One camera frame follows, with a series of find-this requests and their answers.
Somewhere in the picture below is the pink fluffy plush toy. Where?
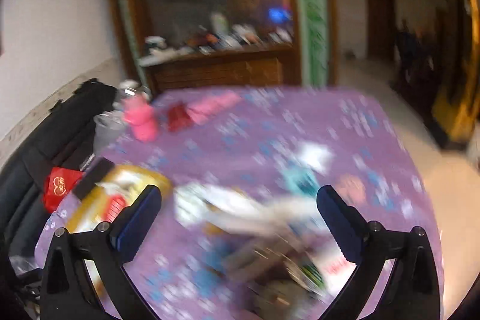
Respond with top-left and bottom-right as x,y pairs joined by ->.
334,175 -> 366,206

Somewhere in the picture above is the wooden sideboard cabinet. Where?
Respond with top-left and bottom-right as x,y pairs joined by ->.
145,44 -> 301,96

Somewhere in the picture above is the white towel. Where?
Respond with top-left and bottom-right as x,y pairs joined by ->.
173,183 -> 328,237

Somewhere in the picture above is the gold storage box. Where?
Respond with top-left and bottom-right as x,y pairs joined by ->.
65,164 -> 173,233

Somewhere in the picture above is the red satin pouch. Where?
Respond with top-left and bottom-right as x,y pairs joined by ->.
167,102 -> 194,132

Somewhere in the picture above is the teal tissue pack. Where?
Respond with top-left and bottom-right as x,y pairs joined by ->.
281,166 -> 320,197

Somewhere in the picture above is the pink cloth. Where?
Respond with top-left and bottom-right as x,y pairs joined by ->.
186,90 -> 242,125

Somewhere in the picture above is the purple floral tablecloth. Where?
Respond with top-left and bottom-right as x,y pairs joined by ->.
35,85 -> 443,320

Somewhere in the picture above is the pink bottle knitted sleeve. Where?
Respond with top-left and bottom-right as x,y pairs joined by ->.
117,79 -> 160,142

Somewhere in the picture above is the black bag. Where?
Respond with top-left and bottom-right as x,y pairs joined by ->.
0,77 -> 119,231

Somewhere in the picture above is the red gift box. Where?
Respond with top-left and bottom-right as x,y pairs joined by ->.
42,166 -> 83,214

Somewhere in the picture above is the small white sachet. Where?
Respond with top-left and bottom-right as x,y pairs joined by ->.
295,141 -> 335,175

